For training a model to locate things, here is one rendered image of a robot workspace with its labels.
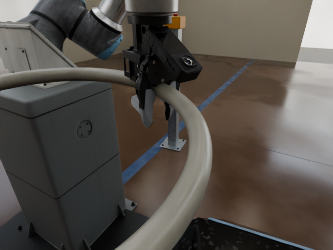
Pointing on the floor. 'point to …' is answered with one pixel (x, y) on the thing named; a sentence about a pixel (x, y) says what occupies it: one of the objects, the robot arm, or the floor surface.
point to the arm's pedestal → (63, 160)
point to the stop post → (179, 24)
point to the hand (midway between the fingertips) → (159, 120)
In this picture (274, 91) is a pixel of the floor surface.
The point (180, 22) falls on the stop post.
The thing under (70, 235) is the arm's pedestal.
